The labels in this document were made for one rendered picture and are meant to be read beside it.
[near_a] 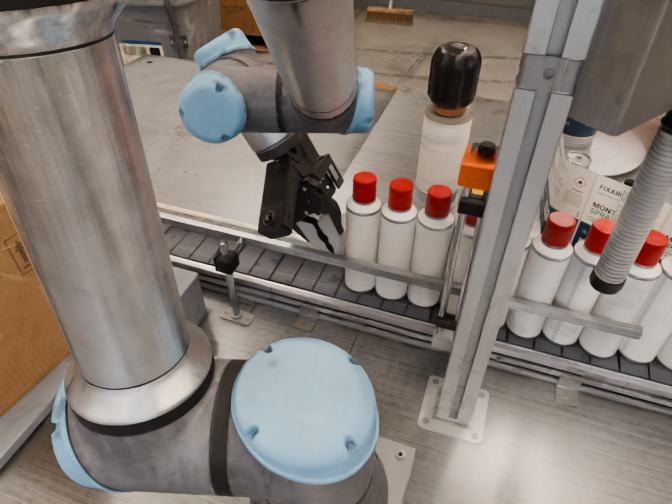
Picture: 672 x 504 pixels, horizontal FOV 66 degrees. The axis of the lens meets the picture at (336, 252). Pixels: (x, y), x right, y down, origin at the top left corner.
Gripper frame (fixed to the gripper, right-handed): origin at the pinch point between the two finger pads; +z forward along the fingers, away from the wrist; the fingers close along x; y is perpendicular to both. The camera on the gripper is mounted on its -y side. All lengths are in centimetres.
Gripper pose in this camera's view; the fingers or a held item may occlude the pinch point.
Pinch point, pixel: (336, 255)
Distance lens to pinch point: 81.4
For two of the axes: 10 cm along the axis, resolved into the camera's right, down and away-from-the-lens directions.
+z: 4.7, 7.6, 4.5
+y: 3.4, -6.2, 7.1
